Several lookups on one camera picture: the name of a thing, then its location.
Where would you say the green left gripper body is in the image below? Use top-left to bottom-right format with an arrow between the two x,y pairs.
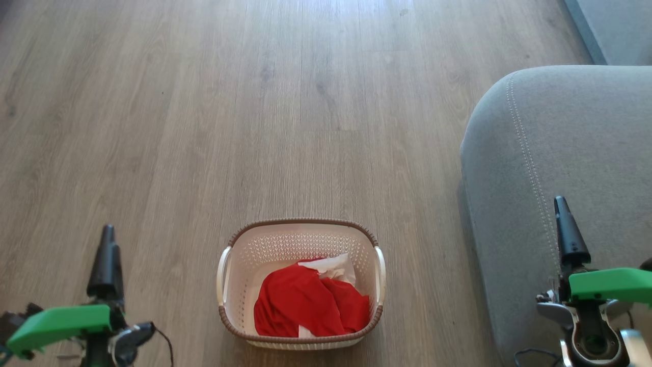
6,298 -> 128,357

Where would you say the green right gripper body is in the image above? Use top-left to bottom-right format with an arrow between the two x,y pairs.
559,263 -> 652,306

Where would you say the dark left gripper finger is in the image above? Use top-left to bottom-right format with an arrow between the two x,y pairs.
87,224 -> 117,300
110,244 -> 125,301

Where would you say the red cloth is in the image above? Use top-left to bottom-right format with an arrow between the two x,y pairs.
253,259 -> 371,338

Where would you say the white cloth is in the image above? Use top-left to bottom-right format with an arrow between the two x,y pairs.
298,253 -> 357,338

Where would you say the cream laundry basket brown rim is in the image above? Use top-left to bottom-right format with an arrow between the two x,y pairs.
216,218 -> 387,351

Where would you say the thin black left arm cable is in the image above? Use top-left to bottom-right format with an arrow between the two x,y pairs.
153,326 -> 175,367

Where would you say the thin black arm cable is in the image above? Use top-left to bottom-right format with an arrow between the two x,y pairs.
153,326 -> 175,367
513,348 -> 562,367

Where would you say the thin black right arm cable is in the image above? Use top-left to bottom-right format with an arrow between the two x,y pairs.
513,348 -> 562,367

